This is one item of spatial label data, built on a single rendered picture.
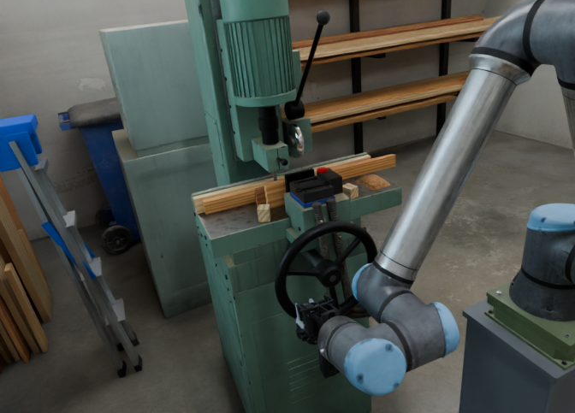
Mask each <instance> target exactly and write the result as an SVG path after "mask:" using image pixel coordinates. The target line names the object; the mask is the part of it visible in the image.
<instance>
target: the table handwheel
mask: <svg viewBox="0 0 575 413"><path fill-rule="evenodd" d="M336 232H342V233H350V234H352V235H354V236H355V237H356V238H355V240H354V241H353V242H352V243H351V244H350V245H349V246H348V247H347V248H346V249H345V250H344V251H343V252H342V253H341V255H340V256H339V257H338V258H337V259H336V260H335V261H334V262H333V261H332V260H329V259H327V260H325V259H324V258H323V257H322V256H321V255H320V254H319V253H318V252H317V251H316V250H315V249H312V250H309V251H304V252H301V254H302V255H303V256H304V257H305V258H306V259H307V261H308V262H309V263H310V264H311V265H312V266H313V268H314V269H299V268H290V265H291V263H292V262H293V260H294V258H295V257H296V256H297V255H298V253H299V252H300V251H301V250H302V249H303V248H304V247H305V246H306V245H307V244H309V243H310V242H312V241H313V240H314V239H316V238H318V237H320V236H322V235H324V234H327V233H336ZM360 242H362V243H363V245H364V246H365V249H366V253H367V264H368V263H372V262H373V261H374V259H375V257H376V256H377V255H378V254H377V248H376V244H375V242H374V240H373V238H372V237H371V236H370V235H369V234H368V232H367V231H365V230H364V229H363V228H362V227H361V226H359V225H357V224H354V223H351V222H349V221H328V222H325V223H321V224H319V225H316V226H315V227H312V228H310V229H308V230H306V231H305V232H303V233H302V234H301V235H300V236H299V237H298V238H297V239H295V240H294V241H293V243H292V244H291V245H290V246H289V247H288V248H287V249H286V251H285V252H284V254H283V255H282V258H281V260H280V262H279V264H278V267H277V270H276V277H275V290H276V297H277V300H278V302H279V304H280V306H281V307H282V308H283V309H284V310H285V311H286V312H287V313H288V314H289V315H290V316H291V317H293V318H295V319H296V318H297V313H296V307H295V305H294V304H293V303H292V302H291V300H290V298H289V296H288V293H287V288H286V281H287V275H306V276H316V277H317V279H318V280H319V281H320V282H321V283H322V285H323V286H325V287H328V288H329V293H330V296H331V298H332V299H334V301H335V307H336V308H337V309H338V310H339V311H340V314H341V316H343V315H344V314H346V313H347V312H348V311H350V310H351V309H352V308H354V307H355V306H356V305H357V304H358V303H359V302H358V300H357V299H356V298H355V297H354V296H353V294H352V295H351V296H350V297H349V298H348V299H347V300H346V301H344V302H343V303H341V304H339V302H338V298H337V296H336V291H335V286H336V285H337V284H338V283H339V282H340V281H341V278H342V271H341V269H340V268H339V267H340V266H341V264H342V263H343V262H344V261H345V260H346V258H347V257H348V256H349V255H350V253H351V252H352V251H353V250H354V249H355V248H356V247H357V246H358V245H359V244H360Z"/></svg>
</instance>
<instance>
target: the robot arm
mask: <svg viewBox="0 0 575 413"><path fill-rule="evenodd" d="M468 60H469V63H470V65H471V72H470V73H469V75H468V77H467V79H466V81H465V83H464V85H463V87H462V89H461V91H460V93H459V95H458V97H457V99H456V101H455V103H454V105H453V107H452V109H451V111H450V113H449V115H448V118H447V119H446V120H445V122H444V124H443V126H442V129H441V131H440V132H439V134H438V136H437V138H436V141H435V143H434V144H433V146H432V148H431V150H430V153H429V155H428V156H427V158H426V160H425V162H424V165H423V167H422V168H421V170H420V172H419V174H418V177H417V178H416V180H415V182H414V184H413V186H412V189H411V190H410V191H409V193H408V195H407V197H406V200H405V202H404V203H403V205H402V207H401V209H400V212H399V214H398V215H397V217H396V219H395V221H394V224H393V226H392V227H391V229H390V231H389V233H388V236H387V238H386V239H385V241H384V243H383V245H382V248H381V250H380V251H379V253H378V255H377V256H376V257H375V259H374V261H373V262H372V263H368V264H366V265H365V266H363V267H362V268H360V270H359V271H358V272H357V273H356V275H354V278H353V283H352V290H353V296H354V297H355V298H356V299H357V300H358V302H359V304H360V306H361V307H362V308H363V309H365V310H366V311H367V312H368V313H369V314H370V315H371V316H372V317H373V318H374V319H375V320H376V321H377V322H378V324H377V325H375V326H373V327H369V328H366V327H363V326H362V325H360V324H359V323H357V322H356V321H354V320H353V319H351V318H349V317H347V316H341V314H340V311H339V310H338V309H337V308H336V307H335V301H334V299H332V298H330V297H328V296H326V295H325V294H324V295H323V296H324V300H323V299H322V300H320V301H317V302H314V301H313V299H311V298H310V299H309V302H308V301H306V302H304V303H302V304H300V306H301V307H300V306H299V305H298V304H295V307H296V313H297V318H296V326H297V330H296V334H297V337H298V338H299V339H301V340H302V341H306V342H307V343H308V344H311V345H316V344H317V345H318V353H319V366H320V370H321V372H322V373H323V376H324V378H325V379H326V378H328V377H330V376H332V375H336V374H338V373H340V372H341V373H342V374H344V375H345V376H346V377H347V379H348V380H349V381H350V383H351V384H352V385H354V386H355V387H357V388H358V389H359V390H361V391H363V392H365V393H367V394H369V395H372V396H382V395H386V394H389V393H391V392H392V391H394V390H395V389H396V388H397V387H398V386H399V385H400V383H401V382H402V381H403V379H404V376H405V373H406V372H409V371H411V370H413V369H416V368H418V367H421V366H423V365H425V364H426V363H430V362H432V361H434V360H436V359H438V358H440V357H441V358H444V357H445V356H446V355H447V354H449V353H451V352H453V351H455V350H456V349H457V348H458V346H459V329H458V326H457V323H456V321H455V319H454V317H453V315H452V313H451V312H450V310H449V309H448V308H447V307H446V306H445V305H444V304H441V303H438V302H435V303H434V302H432V303H430V304H429V305H426V304H425V303H423V302H422V301H421V300H420V299H419V298H418V297H416V296H415V295H414V294H413V293H412V292H411V291H410V289H411V287H412V284H413V282H414V281H415V279H416V274H417V273H418V271H419V269H420V267H421V265H422V263H423V261H424V259H425V258H426V256H427V254H428V252H429V250H430V247H431V246H432V245H433V243H434V241H435V239H436V236H437V234H438V233H439V232H440V230H441V228H442V225H443V223H444V221H445V220H446V218H447V217H448V214H449V212H450V210H451V209H452V207H453V205H454V203H455V201H456V199H457V197H458V196H459V193H460V191H461V190H462V188H463V186H464V184H465V182H466V180H467V178H468V176H469V175H470V173H471V171H472V169H473V167H474V165H475V163H476V162H477V159H478V158H479V156H480V154H481V152H482V150H483V148H484V146H485V145H486V143H487V141H488V139H489V136H490V134H491V133H492V132H493V130H494V128H495V125H496V123H497V121H498V120H499V119H500V117H501V114H502V112H503V110H504V108H505V107H506V106H507V103H508V101H509V99H510V97H511V96H512V94H513V92H514V90H515V88H516V86H518V85H520V84H522V83H525V82H527V81H529V80H530V79H531V76H532V75H533V73H534V71H535V70H536V69H537V68H538V67H539V66H540V65H541V64H547V65H554V67H555V71H556V75H557V80H558V83H559V85H560V87H561V91H562V96H563V100H564V105H565V109H566V117H567V121H568V126H569V129H570V134H571V138H572V146H573V150H574V155H575V0H524V1H522V2H521V3H518V4H516V5H515V6H514V7H512V8H511V9H509V10H508V11H507V12H506V13H504V14H503V15H502V16H501V17H499V18H498V19H497V20H496V21H495V22H494V23H493V24H492V25H491V26H490V27H489V28H488V29H487V30H486V31H485V32H484V33H483V35H482V36H481V37H480V38H479V39H478V41H477V42H476V43H475V45H474V47H473V49H472V51H471V54H470V55H469V57H468ZM509 295H510V298H511V300H512V301H513V302H514V303H515V304H516V305H517V306H518V307H519V308H520V309H522V310H524V311H525V312H527V313H529V314H531V315H534V316H537V317H540V318H542V319H546V320H550V321H557V322H569V321H575V204H545V205H542V206H539V207H537V208H535V209H533V210H532V211H531V215H530V218H529V221H528V223H527V230H526V235H525V246H524V252H523V257H522V263H521V269H520V270H519V272H518V273H517V274H516V275H515V277H514V278H513V280H512V282H511V284H510V288H509ZM328 299H329V300H330V301H328ZM331 304H332V305H331Z"/></svg>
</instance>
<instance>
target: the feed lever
mask: <svg viewBox="0 0 575 413"><path fill-rule="evenodd" d="M329 20H330V15H329V12H328V11H326V10H322V11H320V12H318V14H317V22H318V27H317V31H316V34H315V38H314V40H313V43H312V47H311V51H310V54H309V57H308V60H307V63H306V65H305V71H304V73H303V77H302V80H301V82H300V85H299V90H298V93H297V97H296V99H295V100H294V101H290V102H286V103H285V106H284V110H285V115H286V117H287V118H288V119H289V120H290V121H291V120H295V119H299V118H303V117H304V115H305V107H304V104H303V103H302V101H301V100H300V98H301V95H302V92H303V89H304V86H305V82H306V79H307V76H308V73H309V71H310V68H311V63H312V60H313V57H314V55H315V52H316V49H317V44H318V41H319V39H320V36H321V33H322V30H323V26H324V25H326V24H328V23H329Z"/></svg>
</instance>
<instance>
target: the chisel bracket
mask: <svg viewBox="0 0 575 413"><path fill-rule="evenodd" d="M252 150H253V156H254V160H255V161H256V162H258V163H259V164H260V165H261V166H262V167H263V168H264V169H265V170H267V171H268V172H273V171H276V170H280V169H284V168H290V163H289V154H288V146H287V145H286V144H284V143H283V142H281V140H280V141H279V142H278V143H276V144H272V145H265V144H263V142H262V137H260V138H255V139H252ZM277 157H280V158H281V159H287V161H288V164H287V165H286V166H283V165H282V164H281V162H279V161H277V160H276V159H277Z"/></svg>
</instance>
